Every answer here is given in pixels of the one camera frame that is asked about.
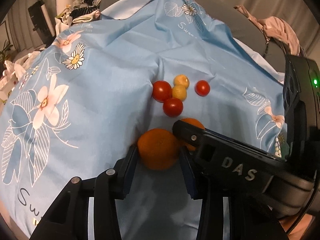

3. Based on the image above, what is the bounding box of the small orange mandarin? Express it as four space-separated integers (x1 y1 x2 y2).
179 117 206 152

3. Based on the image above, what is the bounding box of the large orange mandarin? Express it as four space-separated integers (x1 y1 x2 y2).
137 128 181 171

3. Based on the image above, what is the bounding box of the yellow longan fruit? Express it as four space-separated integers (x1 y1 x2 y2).
174 74 190 89
172 85 187 101

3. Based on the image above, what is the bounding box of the person's right hand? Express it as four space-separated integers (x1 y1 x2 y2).
279 214 314 240

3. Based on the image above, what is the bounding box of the red cherry tomato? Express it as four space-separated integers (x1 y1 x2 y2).
163 98 183 117
152 81 172 102
195 80 210 96

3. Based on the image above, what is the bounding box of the light blue floral cloth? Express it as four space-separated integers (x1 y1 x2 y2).
1 0 284 237

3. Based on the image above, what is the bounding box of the pink cloth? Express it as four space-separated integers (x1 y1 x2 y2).
234 5 300 56

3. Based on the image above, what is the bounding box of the pile of patterned clothes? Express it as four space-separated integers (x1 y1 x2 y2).
55 0 102 35

